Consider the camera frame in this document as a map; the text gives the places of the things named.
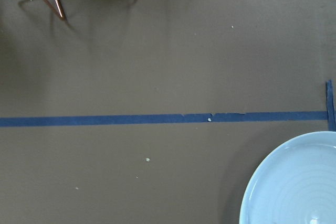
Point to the light blue plate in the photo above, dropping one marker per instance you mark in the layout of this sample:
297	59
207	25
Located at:
295	183

